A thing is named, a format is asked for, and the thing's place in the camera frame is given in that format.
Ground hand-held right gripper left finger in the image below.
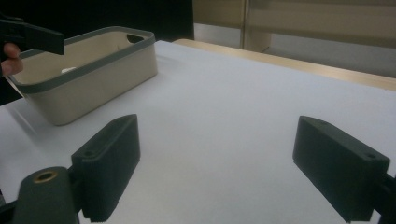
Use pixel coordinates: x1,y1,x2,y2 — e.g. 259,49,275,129
71,114,141,223

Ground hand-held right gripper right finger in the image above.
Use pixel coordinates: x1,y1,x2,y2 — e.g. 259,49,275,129
292,115,390,222

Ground beige basket with grey rim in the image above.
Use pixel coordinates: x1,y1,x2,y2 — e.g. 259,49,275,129
6,26,159,127

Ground wooden table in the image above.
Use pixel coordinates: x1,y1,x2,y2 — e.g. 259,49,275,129
172,38,396,92

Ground wooden shelf unit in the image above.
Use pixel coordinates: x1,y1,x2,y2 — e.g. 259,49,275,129
191,0,396,78

